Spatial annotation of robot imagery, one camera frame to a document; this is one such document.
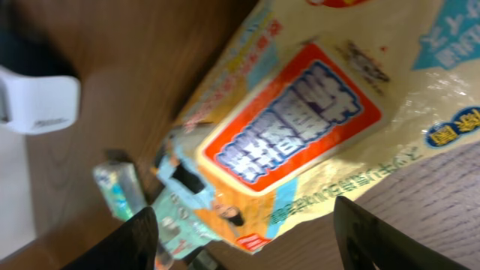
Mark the yellow snack bag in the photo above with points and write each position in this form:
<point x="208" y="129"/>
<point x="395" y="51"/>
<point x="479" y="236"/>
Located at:
<point x="313" y="100"/>

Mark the green tissue pack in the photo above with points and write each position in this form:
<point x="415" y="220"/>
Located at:
<point x="120" y="188"/>

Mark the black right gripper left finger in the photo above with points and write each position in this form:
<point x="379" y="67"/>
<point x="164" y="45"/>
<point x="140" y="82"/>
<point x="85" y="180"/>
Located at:
<point x="132" y="246"/>

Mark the dark green small box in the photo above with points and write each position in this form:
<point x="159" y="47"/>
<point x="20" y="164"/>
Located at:
<point x="201" y="259"/>

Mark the green wet wipes pack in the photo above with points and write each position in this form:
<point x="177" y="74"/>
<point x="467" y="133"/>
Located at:
<point x="180" y="231"/>

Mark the white barcode scanner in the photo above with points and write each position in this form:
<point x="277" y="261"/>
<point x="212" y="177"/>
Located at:
<point x="40" y="91"/>

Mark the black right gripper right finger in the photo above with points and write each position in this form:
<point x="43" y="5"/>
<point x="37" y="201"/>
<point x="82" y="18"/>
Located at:
<point x="366" y="242"/>

